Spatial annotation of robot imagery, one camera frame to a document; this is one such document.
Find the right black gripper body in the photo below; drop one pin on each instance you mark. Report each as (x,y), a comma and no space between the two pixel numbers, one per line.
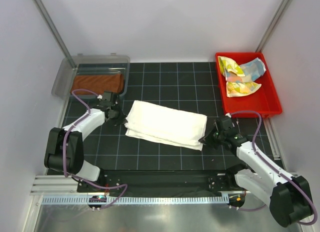
(215,138)

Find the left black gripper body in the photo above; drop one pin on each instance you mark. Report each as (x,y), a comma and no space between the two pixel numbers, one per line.
(118,116)

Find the brown towel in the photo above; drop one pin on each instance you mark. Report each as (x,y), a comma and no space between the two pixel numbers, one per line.
(99,83)

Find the white pink towel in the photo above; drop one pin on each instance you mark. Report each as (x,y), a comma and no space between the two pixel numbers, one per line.
(164,125)

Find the yellow patterned towel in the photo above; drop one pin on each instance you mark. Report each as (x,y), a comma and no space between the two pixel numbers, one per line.
(233,74)

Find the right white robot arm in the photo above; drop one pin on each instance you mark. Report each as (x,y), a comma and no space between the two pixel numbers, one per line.
(288,197)

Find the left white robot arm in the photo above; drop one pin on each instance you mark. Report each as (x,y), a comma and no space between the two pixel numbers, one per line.
(65,146)

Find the clear plastic bin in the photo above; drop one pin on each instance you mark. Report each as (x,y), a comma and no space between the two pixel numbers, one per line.
(91,65)

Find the red plastic bin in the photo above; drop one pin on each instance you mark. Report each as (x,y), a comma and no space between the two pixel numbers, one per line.
(265,101)

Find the blue patterned towel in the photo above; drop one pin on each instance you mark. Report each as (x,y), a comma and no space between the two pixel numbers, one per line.
(253,70)

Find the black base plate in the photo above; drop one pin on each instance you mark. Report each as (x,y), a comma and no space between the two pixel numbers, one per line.
(171,184)

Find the left aluminium frame post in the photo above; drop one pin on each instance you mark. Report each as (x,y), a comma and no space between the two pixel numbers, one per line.
(54,31)

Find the aluminium frame post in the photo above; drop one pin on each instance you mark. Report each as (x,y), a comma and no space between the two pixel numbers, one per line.
(54,31)
(279,13)

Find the slotted cable duct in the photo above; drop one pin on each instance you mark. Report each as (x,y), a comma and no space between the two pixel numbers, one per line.
(104,200)

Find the aluminium front rail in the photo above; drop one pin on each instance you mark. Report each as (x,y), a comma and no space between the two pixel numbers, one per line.
(58,185)

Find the right aluminium frame post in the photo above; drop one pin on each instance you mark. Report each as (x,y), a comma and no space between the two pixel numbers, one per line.
(279,13)

